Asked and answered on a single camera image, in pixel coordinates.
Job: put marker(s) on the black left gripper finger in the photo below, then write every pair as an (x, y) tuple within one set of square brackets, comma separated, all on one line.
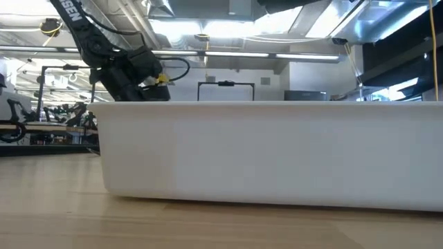
[(155, 94)]

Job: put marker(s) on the white plastic cutlery tray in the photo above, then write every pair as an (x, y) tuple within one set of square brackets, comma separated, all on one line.
[(277, 152)]

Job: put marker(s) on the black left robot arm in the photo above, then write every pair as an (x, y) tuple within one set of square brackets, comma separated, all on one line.
[(74, 24)]

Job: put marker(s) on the black background robot arm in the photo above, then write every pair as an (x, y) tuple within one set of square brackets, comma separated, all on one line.
[(15, 109), (78, 110)]

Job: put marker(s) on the yellow tag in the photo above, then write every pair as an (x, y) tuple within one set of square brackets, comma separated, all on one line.
[(162, 79)]

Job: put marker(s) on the long ceiling light tube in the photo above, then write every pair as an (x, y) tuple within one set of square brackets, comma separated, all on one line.
[(27, 48), (235, 54)]

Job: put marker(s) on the dark monitor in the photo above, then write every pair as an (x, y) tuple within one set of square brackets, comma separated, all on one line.
[(304, 95)]

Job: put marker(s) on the black metal rack frame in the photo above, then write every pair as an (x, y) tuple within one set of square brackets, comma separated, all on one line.
[(207, 83)]

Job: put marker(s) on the black background camera stand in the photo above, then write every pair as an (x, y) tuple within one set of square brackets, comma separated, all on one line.
[(41, 90)]

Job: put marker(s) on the black aluminium table frame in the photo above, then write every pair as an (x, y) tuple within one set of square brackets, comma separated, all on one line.
[(34, 150)]

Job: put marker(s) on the silver ventilation duct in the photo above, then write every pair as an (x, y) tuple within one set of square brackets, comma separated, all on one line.
[(363, 20)]

